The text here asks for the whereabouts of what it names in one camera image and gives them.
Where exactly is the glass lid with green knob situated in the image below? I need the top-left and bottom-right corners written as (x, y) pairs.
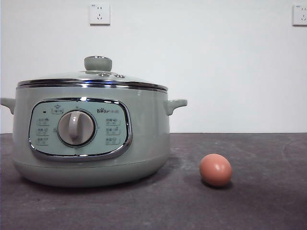
top-left (17, 56), bottom-right (168, 91)

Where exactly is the brown egg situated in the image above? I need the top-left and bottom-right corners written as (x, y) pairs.
top-left (199, 153), bottom-right (233, 187)

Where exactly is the green electric cooking pot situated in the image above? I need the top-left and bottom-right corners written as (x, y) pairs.
top-left (0, 83), bottom-right (189, 188)

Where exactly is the white wall socket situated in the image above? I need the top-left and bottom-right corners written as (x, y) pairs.
top-left (292, 4), bottom-right (307, 26)
top-left (90, 3), bottom-right (111, 26)

